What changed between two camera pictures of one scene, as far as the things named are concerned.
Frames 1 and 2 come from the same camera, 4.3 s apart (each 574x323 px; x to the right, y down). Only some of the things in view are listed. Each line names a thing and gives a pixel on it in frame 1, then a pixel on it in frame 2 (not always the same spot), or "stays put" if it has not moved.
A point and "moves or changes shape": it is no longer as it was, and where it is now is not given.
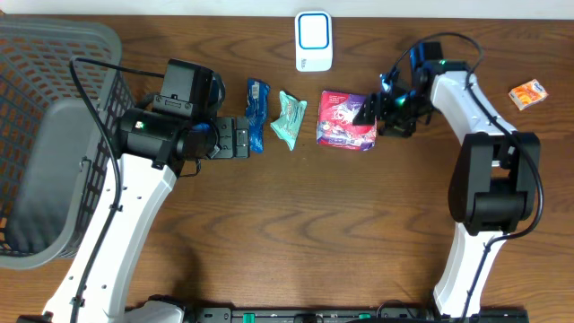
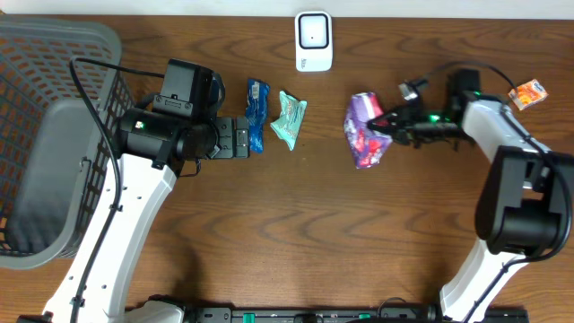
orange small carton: x=528 y=94 stays put
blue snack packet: x=256 y=110 stays put
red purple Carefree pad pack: x=335 y=127 moves or changes shape
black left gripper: x=227 y=137 stays put
